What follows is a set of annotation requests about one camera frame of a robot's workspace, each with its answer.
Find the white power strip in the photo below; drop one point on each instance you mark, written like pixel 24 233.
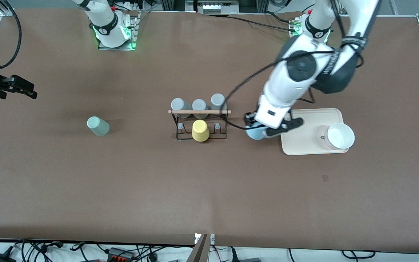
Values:
pixel 213 7

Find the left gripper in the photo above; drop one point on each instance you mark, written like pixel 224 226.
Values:
pixel 248 120

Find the light blue cup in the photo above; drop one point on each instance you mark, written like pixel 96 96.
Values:
pixel 255 134

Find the grey cup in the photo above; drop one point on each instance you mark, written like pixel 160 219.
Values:
pixel 218 100
pixel 178 104
pixel 199 104

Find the yellow cup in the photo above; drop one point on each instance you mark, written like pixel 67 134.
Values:
pixel 200 131

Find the grey wedge post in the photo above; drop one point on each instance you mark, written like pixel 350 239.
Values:
pixel 199 253

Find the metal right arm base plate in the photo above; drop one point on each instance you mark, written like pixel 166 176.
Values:
pixel 118 48

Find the dark aluminium frame post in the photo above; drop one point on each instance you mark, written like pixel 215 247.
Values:
pixel 253 4
pixel 173 4

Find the beige rectangular tray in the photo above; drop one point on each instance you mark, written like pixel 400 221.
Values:
pixel 307 142

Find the pale green cup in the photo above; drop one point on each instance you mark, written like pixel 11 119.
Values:
pixel 98 126

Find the black box orange connectors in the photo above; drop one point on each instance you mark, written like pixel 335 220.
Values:
pixel 116 251

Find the black power adapter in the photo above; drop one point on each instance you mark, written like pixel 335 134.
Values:
pixel 0 258

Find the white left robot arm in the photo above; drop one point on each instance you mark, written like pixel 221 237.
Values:
pixel 289 83

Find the white mounting bracket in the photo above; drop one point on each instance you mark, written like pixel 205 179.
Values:
pixel 212 239

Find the black plug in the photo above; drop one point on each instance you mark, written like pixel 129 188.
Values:
pixel 234 254

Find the white bowl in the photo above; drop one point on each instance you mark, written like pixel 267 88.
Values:
pixel 340 136

